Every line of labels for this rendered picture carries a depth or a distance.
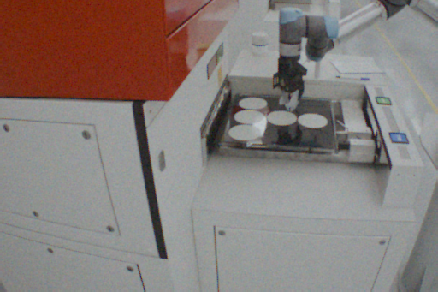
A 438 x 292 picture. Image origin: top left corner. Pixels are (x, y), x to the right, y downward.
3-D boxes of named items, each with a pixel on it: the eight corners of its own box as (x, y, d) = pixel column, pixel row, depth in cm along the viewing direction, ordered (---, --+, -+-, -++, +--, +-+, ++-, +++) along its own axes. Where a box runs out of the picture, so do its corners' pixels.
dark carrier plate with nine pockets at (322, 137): (221, 142, 120) (221, 140, 120) (238, 96, 150) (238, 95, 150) (334, 150, 114) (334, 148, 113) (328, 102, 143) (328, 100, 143)
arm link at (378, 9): (387, -5, 143) (296, 47, 138) (394, -21, 132) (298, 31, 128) (405, 15, 139) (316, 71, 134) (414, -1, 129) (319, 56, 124)
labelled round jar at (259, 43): (251, 56, 170) (251, 35, 165) (252, 51, 176) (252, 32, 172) (267, 56, 169) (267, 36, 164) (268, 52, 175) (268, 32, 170)
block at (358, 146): (349, 151, 115) (351, 143, 113) (348, 146, 118) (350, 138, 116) (374, 153, 113) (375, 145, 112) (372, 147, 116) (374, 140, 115)
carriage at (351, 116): (348, 161, 115) (350, 153, 114) (340, 110, 147) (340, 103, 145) (372, 163, 114) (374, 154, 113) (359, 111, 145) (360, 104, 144)
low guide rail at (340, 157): (218, 155, 128) (218, 147, 126) (220, 151, 129) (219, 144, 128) (371, 164, 118) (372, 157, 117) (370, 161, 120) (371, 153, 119)
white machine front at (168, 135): (159, 258, 88) (132, 104, 69) (222, 108, 158) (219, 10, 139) (172, 260, 88) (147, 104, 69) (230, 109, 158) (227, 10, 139)
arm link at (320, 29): (333, 29, 127) (301, 28, 128) (338, 11, 116) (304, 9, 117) (334, 49, 124) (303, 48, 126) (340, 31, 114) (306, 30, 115)
